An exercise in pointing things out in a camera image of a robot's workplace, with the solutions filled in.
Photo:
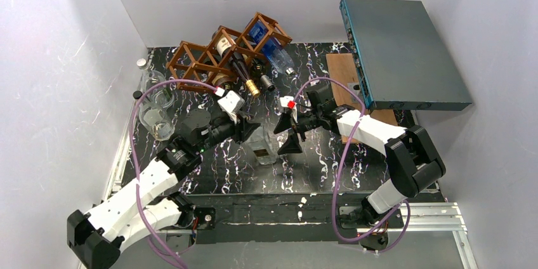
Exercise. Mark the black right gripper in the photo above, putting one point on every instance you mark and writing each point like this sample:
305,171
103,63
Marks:
301,123

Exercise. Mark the teal metal box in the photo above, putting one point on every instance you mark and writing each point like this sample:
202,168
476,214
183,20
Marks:
401,61

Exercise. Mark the clear bottle silver cap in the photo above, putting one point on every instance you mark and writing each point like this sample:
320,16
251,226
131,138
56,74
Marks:
161,96

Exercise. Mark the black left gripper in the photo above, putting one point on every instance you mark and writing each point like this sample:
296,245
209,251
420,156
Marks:
243,126

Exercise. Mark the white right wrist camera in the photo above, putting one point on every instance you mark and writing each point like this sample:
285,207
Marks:
288,106

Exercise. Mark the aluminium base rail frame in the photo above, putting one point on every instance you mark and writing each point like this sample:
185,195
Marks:
297,219

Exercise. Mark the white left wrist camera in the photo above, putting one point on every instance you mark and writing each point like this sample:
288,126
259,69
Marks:
230,102

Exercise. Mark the grey metal bracket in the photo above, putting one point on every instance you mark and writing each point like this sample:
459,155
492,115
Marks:
355,87

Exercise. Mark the wooden board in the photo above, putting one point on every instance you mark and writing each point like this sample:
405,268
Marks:
340,69

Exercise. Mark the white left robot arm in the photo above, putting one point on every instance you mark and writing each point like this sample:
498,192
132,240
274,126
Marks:
99,236

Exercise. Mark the blue transparent bottle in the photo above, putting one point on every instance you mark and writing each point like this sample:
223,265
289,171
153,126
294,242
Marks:
278,57

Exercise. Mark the dark wine bottle gold cap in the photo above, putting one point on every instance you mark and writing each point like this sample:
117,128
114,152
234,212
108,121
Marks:
238,64

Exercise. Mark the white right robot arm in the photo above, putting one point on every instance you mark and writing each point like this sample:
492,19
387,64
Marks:
412,159

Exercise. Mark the brown wooden wine rack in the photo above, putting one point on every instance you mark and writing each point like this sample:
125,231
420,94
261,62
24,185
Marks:
195,61

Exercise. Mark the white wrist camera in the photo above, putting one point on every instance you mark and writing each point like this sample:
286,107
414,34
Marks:
288,106
230,102

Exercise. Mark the clear bottle white gold label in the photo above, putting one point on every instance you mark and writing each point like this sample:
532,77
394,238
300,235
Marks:
156,120

